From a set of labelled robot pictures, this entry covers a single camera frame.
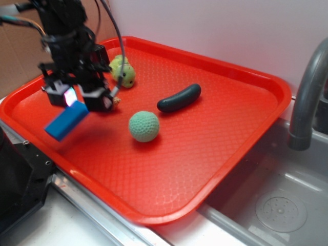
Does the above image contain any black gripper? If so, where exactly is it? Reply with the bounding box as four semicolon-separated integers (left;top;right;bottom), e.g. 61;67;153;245
39;28;114;112

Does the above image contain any blue rectangular block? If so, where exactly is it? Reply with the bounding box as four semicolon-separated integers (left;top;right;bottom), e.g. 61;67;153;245
44;101;89;141

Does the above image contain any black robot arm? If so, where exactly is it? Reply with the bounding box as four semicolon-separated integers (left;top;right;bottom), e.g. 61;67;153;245
32;1;114;112

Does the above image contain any brown conch seashell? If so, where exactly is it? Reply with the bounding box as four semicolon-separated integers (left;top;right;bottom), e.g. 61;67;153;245
112;96;121;108

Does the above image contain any green plush fish toy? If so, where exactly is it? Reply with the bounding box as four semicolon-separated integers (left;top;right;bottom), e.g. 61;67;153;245
109;54;136;89

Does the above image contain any green textured ball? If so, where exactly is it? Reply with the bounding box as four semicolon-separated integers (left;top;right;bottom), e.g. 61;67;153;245
129;111;160;142

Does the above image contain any red plastic tray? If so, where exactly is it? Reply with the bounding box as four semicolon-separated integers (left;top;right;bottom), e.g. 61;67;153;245
1;37;291;226

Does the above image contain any dark green toy cucumber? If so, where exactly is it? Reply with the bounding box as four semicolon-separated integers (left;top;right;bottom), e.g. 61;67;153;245
156;84;201;113

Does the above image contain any grey sink faucet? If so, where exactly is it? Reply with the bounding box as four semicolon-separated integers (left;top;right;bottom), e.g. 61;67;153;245
288;38;327;151

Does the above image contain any grey toy sink basin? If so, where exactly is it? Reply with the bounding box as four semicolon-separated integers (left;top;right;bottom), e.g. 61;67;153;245
151;97;328;246

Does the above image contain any round sink drain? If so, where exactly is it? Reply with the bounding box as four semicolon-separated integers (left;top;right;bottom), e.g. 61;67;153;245
255;190;308;233

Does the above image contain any grey cable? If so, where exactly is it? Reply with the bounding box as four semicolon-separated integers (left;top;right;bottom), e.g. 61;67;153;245
98;0;128;95

